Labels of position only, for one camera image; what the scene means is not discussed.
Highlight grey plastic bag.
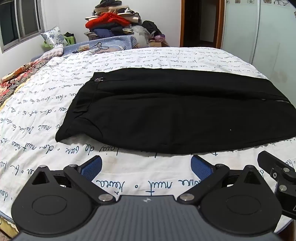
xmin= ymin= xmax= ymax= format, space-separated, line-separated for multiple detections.
xmin=131 ymin=25 xmax=152 ymax=49

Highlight pile of folded clothes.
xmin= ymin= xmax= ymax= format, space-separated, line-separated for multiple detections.
xmin=84 ymin=0 xmax=142 ymax=39

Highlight frosted wardrobe sliding door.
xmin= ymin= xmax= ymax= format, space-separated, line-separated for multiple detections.
xmin=220 ymin=0 xmax=296 ymax=99

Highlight window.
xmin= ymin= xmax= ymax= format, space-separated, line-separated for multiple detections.
xmin=0 ymin=0 xmax=45 ymax=54

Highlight black bag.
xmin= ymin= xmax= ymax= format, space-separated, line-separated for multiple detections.
xmin=142 ymin=20 xmax=162 ymax=37

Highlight white script-printed quilt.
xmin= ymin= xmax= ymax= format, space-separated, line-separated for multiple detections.
xmin=0 ymin=46 xmax=296 ymax=233

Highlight red knitted garment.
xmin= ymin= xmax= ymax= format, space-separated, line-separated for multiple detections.
xmin=85 ymin=13 xmax=130 ymax=29

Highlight wooden door frame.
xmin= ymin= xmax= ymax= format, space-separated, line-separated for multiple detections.
xmin=179 ymin=0 xmax=226 ymax=49

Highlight cardboard box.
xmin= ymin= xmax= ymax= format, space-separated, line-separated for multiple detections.
xmin=148 ymin=40 xmax=170 ymax=48

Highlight floral pillow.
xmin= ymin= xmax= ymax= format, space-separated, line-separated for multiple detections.
xmin=40 ymin=26 xmax=68 ymax=50

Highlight floral striped blanket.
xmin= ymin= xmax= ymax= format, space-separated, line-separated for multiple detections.
xmin=0 ymin=44 xmax=64 ymax=112

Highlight blue patterned blanket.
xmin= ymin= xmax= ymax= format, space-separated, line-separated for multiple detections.
xmin=62 ymin=35 xmax=139 ymax=56

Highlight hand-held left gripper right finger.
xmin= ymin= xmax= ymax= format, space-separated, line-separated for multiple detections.
xmin=176 ymin=155 xmax=261 ymax=205

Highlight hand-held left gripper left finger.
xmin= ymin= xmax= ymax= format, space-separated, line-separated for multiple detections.
xmin=31 ymin=155 xmax=115 ymax=205

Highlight black pants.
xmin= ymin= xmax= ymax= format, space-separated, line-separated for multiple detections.
xmin=55 ymin=68 xmax=296 ymax=155

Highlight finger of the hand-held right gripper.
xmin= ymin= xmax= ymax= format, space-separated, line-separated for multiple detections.
xmin=257 ymin=151 xmax=296 ymax=193

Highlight black cable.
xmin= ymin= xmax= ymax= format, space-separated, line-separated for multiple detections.
xmin=72 ymin=42 xmax=109 ymax=55

